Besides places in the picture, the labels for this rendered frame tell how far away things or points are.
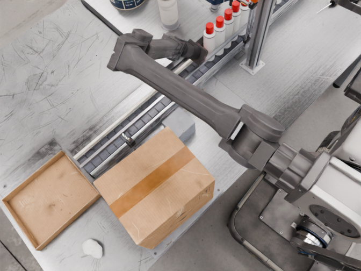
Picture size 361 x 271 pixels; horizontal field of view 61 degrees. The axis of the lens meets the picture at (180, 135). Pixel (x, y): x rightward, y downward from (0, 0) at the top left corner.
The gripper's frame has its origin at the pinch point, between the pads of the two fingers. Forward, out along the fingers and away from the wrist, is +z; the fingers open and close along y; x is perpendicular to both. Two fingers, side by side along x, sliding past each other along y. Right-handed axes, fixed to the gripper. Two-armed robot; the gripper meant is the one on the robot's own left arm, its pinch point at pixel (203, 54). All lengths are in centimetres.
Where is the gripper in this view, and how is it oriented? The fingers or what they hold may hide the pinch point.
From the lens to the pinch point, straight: 139.6
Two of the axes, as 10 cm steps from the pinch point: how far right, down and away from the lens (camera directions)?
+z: 5.0, -1.1, 8.6
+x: -5.1, 7.6, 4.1
